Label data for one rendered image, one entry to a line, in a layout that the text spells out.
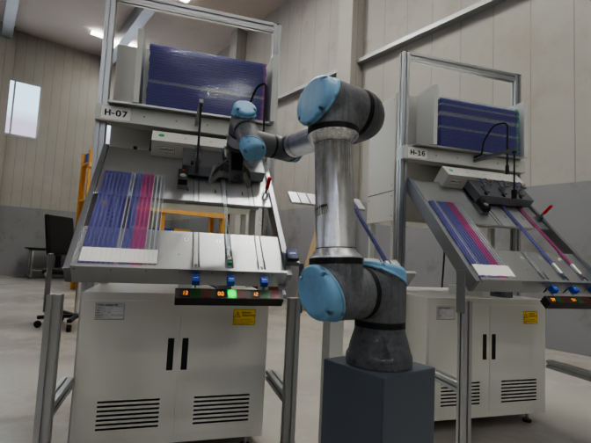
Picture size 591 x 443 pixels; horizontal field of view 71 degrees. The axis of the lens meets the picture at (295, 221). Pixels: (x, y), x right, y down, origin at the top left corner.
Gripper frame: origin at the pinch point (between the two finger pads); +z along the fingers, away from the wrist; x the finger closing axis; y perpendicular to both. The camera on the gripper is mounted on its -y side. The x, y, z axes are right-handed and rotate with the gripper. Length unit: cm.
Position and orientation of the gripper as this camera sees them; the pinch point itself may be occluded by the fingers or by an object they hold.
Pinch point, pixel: (229, 187)
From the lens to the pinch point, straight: 155.6
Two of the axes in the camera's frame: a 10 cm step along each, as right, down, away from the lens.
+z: -2.7, 6.2, 7.4
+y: -1.3, -7.8, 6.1
